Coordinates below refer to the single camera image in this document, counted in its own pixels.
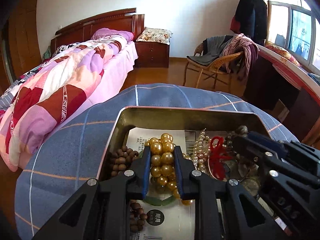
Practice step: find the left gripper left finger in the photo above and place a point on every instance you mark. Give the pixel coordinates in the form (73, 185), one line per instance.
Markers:
(100, 209)

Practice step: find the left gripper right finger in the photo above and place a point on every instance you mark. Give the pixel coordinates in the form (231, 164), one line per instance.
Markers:
(224, 210)

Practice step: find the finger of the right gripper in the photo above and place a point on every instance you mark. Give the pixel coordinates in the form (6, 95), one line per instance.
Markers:
(294, 152)
(258, 153)

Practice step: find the silver bangle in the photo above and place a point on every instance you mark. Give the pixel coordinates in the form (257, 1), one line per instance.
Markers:
(231, 169)

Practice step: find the red knot charm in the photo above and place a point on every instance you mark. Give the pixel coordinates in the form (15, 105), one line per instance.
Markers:
(216, 157)

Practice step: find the silver wrist watch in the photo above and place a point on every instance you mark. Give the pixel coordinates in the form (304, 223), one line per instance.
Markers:
(252, 185)

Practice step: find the pink tin box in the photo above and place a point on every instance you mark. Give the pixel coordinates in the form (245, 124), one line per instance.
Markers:
(135, 125)

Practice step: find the blue plaid tablecloth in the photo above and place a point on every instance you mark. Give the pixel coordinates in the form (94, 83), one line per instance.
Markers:
(73, 153)

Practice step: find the dark desk with bedding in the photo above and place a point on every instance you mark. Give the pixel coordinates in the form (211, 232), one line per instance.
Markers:
(286, 91)

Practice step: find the floral pillow on desk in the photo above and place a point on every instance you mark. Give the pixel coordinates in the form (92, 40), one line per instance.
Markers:
(284, 53)

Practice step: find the wicker chair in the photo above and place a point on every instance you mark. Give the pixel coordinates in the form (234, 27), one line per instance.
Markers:
(213, 70)

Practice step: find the pink patchwork quilt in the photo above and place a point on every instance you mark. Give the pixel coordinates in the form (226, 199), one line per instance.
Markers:
(52, 95)

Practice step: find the mauve garment on chair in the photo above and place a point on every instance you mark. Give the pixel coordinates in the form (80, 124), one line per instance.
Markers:
(241, 43)

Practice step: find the window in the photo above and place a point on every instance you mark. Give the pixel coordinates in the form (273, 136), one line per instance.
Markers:
(294, 27)

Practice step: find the wooden nightstand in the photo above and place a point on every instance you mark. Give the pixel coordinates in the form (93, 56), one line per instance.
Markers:
(152, 55)

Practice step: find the grey garment on chair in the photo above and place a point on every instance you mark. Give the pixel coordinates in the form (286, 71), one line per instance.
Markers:
(212, 49)

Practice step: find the hanging dark coats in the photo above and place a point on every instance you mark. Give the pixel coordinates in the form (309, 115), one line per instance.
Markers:
(250, 19)

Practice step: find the bed with wooden headboard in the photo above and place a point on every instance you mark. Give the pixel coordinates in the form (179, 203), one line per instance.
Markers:
(116, 69)

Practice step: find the floral cushion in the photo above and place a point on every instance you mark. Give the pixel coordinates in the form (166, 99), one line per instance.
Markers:
(155, 35)

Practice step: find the purple pillow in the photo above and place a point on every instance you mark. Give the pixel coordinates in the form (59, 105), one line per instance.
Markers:
(104, 32)

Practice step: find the wooden wardrobe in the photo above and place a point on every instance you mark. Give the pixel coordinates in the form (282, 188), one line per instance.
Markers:
(19, 43)

